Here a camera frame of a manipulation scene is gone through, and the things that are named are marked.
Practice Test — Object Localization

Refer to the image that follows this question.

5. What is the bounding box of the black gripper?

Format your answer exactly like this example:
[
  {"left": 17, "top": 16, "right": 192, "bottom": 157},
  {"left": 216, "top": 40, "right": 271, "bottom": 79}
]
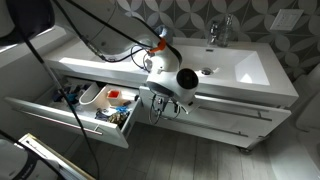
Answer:
[{"left": 153, "top": 94, "right": 182, "bottom": 115}]

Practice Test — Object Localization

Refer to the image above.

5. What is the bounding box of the white box with orange top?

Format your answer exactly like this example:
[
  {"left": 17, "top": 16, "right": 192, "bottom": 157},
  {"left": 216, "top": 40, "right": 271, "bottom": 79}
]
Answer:
[{"left": 106, "top": 89, "right": 135, "bottom": 108}]

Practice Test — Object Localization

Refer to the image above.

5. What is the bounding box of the chrome sink faucet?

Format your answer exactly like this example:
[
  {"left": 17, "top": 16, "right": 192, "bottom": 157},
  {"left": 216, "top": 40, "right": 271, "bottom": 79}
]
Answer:
[{"left": 207, "top": 20, "right": 221, "bottom": 46}]

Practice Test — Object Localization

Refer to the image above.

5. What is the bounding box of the chrome sink drain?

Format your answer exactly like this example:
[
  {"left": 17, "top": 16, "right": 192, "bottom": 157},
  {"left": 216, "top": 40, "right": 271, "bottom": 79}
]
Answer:
[{"left": 200, "top": 67, "right": 215, "bottom": 76}]

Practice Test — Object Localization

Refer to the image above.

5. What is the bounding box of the white toilet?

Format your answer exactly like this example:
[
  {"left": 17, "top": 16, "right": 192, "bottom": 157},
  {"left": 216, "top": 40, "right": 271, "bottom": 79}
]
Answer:
[{"left": 294, "top": 62, "right": 320, "bottom": 180}]

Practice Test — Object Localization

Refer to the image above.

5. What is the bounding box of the blue tube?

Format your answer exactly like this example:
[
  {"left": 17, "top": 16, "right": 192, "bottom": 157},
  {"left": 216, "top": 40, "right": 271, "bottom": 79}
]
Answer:
[{"left": 65, "top": 94, "right": 80, "bottom": 103}]

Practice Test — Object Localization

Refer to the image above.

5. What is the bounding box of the clear glass bottle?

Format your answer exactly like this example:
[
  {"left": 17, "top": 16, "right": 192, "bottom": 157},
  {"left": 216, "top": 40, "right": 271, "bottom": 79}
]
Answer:
[{"left": 218, "top": 13, "right": 235, "bottom": 48}]

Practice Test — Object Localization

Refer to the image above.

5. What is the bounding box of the black hanging cable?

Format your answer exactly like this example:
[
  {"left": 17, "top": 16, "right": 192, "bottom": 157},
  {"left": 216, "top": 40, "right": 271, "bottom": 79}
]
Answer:
[{"left": 13, "top": 19, "right": 102, "bottom": 180}]

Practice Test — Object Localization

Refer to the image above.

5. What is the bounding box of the white vanity drawer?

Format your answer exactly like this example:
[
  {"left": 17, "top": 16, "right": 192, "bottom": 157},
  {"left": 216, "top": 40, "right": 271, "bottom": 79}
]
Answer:
[
  {"left": 138, "top": 85, "right": 293, "bottom": 138},
  {"left": 159, "top": 114, "right": 268, "bottom": 150},
  {"left": 3, "top": 77, "right": 145, "bottom": 150}
]

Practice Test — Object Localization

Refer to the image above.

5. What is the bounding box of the white U-shaped drawer divider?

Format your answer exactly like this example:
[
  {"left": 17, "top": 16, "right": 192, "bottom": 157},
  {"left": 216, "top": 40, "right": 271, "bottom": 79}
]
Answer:
[{"left": 78, "top": 82, "right": 108, "bottom": 107}]

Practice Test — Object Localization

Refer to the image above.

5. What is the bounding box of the black hair accessory bundle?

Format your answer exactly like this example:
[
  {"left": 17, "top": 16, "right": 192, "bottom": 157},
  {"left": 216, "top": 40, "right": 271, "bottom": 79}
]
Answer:
[{"left": 94, "top": 107, "right": 116, "bottom": 122}]

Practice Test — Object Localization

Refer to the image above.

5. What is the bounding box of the camouflage hair scrunchie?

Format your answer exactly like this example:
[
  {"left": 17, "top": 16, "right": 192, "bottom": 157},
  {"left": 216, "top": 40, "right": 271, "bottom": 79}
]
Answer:
[{"left": 108, "top": 111, "right": 130, "bottom": 128}]

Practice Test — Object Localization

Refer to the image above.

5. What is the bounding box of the silver drawer handle bar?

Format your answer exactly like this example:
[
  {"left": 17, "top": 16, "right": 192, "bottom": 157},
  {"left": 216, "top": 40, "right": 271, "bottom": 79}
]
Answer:
[
  {"left": 19, "top": 109, "right": 105, "bottom": 137},
  {"left": 162, "top": 115, "right": 250, "bottom": 138},
  {"left": 195, "top": 105, "right": 273, "bottom": 122}
]

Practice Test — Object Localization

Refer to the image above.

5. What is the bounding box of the white double sink vanity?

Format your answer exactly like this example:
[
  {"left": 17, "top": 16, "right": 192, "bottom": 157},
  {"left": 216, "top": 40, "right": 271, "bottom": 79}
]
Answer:
[{"left": 43, "top": 34, "right": 300, "bottom": 155}]

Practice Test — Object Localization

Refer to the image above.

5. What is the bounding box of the white wall plate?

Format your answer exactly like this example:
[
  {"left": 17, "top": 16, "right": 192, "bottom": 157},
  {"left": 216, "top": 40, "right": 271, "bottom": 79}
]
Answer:
[{"left": 269, "top": 8, "right": 305, "bottom": 32}]

